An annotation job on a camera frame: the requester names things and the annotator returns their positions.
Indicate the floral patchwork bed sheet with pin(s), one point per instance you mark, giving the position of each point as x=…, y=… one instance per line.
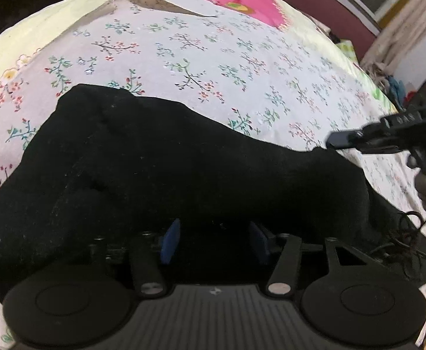
x=198, y=43

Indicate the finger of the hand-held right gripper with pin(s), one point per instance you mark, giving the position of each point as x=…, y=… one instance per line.
x=344, y=139

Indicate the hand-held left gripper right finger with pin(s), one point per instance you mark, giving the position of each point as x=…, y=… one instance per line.
x=258, y=242

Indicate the black pants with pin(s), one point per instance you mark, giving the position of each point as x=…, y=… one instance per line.
x=162, y=175

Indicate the blue clothes pile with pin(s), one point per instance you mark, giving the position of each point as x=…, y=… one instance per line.
x=395, y=85

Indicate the beige curtain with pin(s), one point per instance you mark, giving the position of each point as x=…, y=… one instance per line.
x=402, y=25

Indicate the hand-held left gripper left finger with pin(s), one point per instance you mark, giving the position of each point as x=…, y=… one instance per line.
x=171, y=240

